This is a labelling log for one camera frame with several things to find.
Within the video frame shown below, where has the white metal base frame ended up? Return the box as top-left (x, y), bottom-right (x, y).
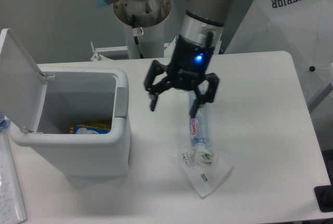
top-left (89, 32), bottom-right (224, 62)

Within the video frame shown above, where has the white superior umbrella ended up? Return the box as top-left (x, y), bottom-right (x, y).
top-left (225, 0), bottom-right (332, 110)

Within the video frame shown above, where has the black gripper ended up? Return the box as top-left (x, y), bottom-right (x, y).
top-left (143, 35), bottom-right (221, 117)

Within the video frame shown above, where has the colourful box inside bin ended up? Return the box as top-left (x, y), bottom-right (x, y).
top-left (69, 121), bottom-right (112, 134)

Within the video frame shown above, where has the clear plastic water bottle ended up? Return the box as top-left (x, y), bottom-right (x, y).
top-left (189, 105), bottom-right (209, 146)

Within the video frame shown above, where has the crumpled clear plastic wrapper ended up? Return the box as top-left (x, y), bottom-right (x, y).
top-left (177, 144), bottom-right (233, 198)

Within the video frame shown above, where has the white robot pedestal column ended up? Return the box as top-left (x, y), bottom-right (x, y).
top-left (113, 0), bottom-right (171, 59)

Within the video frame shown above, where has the blue white box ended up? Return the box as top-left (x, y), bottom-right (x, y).
top-left (0, 112), bottom-right (10, 132)

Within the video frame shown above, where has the white push-top trash can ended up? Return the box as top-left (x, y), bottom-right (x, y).
top-left (1, 29), bottom-right (131, 177)

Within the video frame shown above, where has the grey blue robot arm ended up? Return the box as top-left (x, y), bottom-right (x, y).
top-left (94, 0), bottom-right (234, 117)

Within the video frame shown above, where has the black device at edge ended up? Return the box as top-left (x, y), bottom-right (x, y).
top-left (314, 185), bottom-right (332, 213)

